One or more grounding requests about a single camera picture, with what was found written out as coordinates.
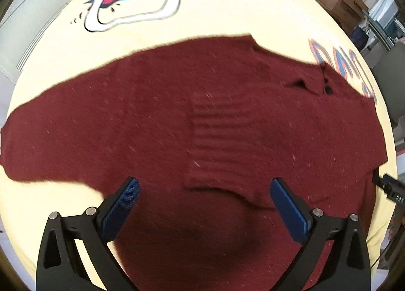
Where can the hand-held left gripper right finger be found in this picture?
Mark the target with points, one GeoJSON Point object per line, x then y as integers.
{"type": "Point", "coordinates": [286, 205]}

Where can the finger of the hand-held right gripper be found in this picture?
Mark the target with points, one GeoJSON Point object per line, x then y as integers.
{"type": "Point", "coordinates": [394, 189]}

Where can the yellow cartoon printed blanket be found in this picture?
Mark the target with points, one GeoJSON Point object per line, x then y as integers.
{"type": "Point", "coordinates": [221, 19]}

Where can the grey chair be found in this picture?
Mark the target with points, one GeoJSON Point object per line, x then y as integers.
{"type": "Point", "coordinates": [389, 63]}

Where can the maroon knit sweater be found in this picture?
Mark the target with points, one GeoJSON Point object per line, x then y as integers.
{"type": "Point", "coordinates": [202, 120]}

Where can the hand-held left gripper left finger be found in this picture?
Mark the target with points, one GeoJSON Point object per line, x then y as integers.
{"type": "Point", "coordinates": [126, 197]}

